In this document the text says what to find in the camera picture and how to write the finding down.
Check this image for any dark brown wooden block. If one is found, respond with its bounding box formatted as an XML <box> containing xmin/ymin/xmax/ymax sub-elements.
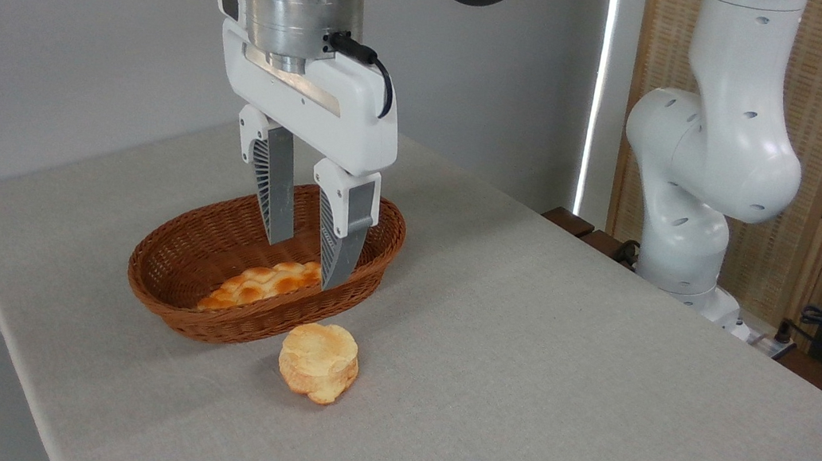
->
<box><xmin>575</xmin><ymin>226</ymin><xmax>644</xmax><ymax>273</ymax></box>
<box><xmin>539</xmin><ymin>205</ymin><xmax>597</xmax><ymax>240</ymax></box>

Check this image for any brown wicker oval basket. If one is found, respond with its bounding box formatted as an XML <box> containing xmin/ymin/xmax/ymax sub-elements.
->
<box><xmin>119</xmin><ymin>161</ymin><xmax>412</xmax><ymax>369</ymax></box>

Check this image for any round golden bread roll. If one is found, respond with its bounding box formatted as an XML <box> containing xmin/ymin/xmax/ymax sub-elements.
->
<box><xmin>273</xmin><ymin>318</ymin><xmax>366</xmax><ymax>410</ymax></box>

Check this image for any grey tablecloth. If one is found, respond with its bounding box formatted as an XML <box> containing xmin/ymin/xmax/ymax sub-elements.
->
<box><xmin>0</xmin><ymin>76</ymin><xmax>822</xmax><ymax>461</ymax></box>

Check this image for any braided golden bread loaf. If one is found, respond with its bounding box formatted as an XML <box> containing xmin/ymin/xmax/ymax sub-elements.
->
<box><xmin>196</xmin><ymin>245</ymin><xmax>327</xmax><ymax>328</ymax></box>

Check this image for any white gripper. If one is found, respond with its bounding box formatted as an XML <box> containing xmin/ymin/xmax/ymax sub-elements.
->
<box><xmin>178</xmin><ymin>0</ymin><xmax>418</xmax><ymax>299</ymax></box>

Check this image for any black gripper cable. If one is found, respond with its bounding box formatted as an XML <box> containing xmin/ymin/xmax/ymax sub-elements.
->
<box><xmin>319</xmin><ymin>29</ymin><xmax>403</xmax><ymax>123</ymax></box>

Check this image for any white power strip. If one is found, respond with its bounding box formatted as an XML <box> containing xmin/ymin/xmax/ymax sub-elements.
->
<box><xmin>732</xmin><ymin>315</ymin><xmax>800</xmax><ymax>362</ymax></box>

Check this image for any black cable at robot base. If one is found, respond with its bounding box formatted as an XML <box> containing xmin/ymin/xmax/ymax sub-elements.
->
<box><xmin>612</xmin><ymin>237</ymin><xmax>644</xmax><ymax>268</ymax></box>

